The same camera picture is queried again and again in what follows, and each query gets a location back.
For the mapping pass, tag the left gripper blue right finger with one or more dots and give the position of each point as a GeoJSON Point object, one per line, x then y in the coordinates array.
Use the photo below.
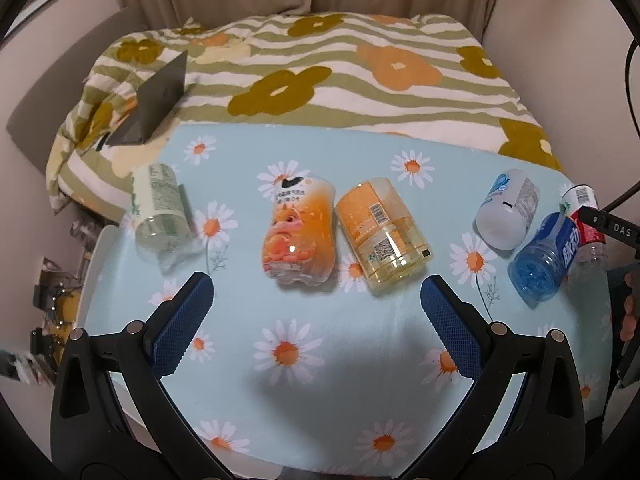
{"type": "Point", "coordinates": [523, 416]}

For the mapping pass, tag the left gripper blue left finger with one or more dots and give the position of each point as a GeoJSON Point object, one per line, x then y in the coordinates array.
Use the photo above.
{"type": "Point", "coordinates": [112, 418]}

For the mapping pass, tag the red label clear cup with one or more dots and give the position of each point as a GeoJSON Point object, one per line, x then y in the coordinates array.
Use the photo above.
{"type": "Point", "coordinates": [591, 257]}

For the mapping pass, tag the blue plastic cup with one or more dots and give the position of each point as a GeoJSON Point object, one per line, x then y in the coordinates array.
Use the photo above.
{"type": "Point", "coordinates": [538, 269]}

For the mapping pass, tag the white frosted cup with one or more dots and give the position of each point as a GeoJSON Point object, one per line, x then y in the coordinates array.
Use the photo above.
{"type": "Point", "coordinates": [508, 210]}

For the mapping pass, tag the green label clear cup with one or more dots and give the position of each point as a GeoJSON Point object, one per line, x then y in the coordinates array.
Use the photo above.
{"type": "Point", "coordinates": [161, 225]}

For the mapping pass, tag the yellow label clear cup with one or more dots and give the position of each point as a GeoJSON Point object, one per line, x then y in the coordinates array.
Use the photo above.
{"type": "Point", "coordinates": [381, 232]}

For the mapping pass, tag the orange cartoon label cup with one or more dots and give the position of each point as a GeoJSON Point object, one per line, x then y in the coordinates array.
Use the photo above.
{"type": "Point", "coordinates": [299, 245]}

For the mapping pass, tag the daisy print blue tablecloth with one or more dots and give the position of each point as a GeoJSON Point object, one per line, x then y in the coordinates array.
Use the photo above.
{"type": "Point", "coordinates": [331, 377]}

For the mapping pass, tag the grey bed headboard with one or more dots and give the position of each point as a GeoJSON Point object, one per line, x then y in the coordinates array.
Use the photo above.
{"type": "Point", "coordinates": [36, 118]}

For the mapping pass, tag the floral striped quilt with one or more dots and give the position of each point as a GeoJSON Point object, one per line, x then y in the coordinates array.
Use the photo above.
{"type": "Point", "coordinates": [425, 77]}

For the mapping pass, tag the dark grey laptop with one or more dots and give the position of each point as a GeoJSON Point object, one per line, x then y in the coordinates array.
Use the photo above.
{"type": "Point", "coordinates": [156, 98]}

